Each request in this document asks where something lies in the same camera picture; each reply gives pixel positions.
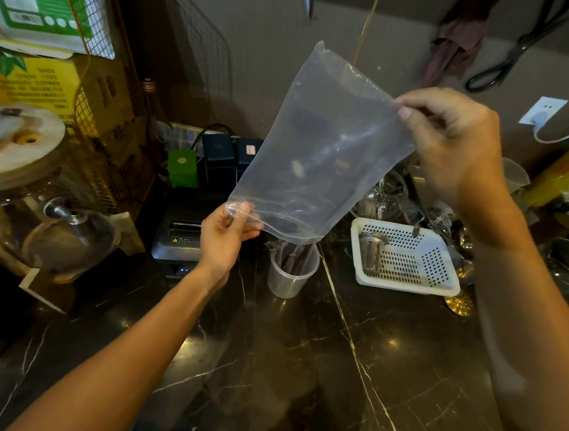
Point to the person's right thumb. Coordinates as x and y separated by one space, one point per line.
414 119

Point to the black scissors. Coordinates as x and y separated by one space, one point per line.
520 50

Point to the gold goblet base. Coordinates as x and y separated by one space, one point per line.
459 304

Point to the clear plastic beaker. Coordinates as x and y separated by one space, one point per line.
514 176

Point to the white wall socket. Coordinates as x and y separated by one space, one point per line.
542 111

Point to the person's left forearm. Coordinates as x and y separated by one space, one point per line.
123 357

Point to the clear plastic bag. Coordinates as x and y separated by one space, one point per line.
315 151

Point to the person's right hand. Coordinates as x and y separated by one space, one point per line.
459 148

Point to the yellow printed box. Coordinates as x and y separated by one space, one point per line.
37 84

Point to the person's left thumb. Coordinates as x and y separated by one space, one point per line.
228 219

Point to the small steel cup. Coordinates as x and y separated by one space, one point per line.
371 253

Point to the clear plastic measuring cup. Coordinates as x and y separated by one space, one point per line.
289 275

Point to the hanging brown cloth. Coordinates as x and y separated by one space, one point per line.
456 39

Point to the person's right forearm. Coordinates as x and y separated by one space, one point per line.
528 318

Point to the glass pitcher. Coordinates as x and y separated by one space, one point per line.
383 196

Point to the white perforated plastic basket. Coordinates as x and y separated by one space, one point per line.
409 263

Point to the dark blue tea tin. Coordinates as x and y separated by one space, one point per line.
246 155
218 160

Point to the glass jar with wooden lid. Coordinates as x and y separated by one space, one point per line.
11 159

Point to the black receipt printer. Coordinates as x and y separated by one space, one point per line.
181 231

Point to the person's left hand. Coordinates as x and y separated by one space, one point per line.
220 243

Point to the green tea tin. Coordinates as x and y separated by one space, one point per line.
183 168

